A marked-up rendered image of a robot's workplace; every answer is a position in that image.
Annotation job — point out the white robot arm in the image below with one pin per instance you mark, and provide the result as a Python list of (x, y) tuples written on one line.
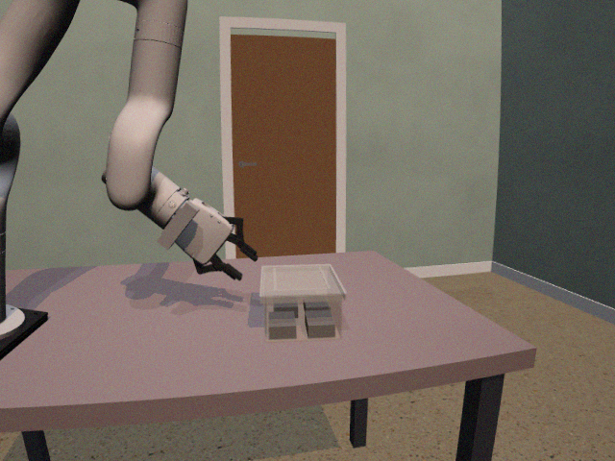
[(30, 32)]

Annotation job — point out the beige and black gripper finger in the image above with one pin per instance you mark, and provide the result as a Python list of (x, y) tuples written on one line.
[(218, 265), (238, 239)]

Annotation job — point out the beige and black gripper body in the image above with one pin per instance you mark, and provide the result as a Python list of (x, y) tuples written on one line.
[(204, 235)]

